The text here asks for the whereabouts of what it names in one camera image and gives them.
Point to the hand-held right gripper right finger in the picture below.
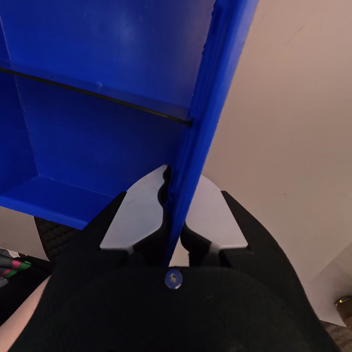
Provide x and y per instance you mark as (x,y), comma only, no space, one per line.
(217,217)

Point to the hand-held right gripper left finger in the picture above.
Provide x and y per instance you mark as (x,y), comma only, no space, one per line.
(134,217)

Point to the blue plastic storage bin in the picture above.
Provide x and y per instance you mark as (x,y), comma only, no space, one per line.
(110,151)

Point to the person's left forearm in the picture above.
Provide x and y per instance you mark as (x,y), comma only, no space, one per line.
(24,310)

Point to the black textured round object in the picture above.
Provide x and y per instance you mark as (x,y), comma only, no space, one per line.
(59,242)

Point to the black bin divider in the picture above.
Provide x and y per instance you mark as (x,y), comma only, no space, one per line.
(96,95)

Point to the person's floral pants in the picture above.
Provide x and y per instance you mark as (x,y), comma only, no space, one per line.
(13,265)

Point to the person's black shirt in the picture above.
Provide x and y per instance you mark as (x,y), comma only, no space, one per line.
(22,288)

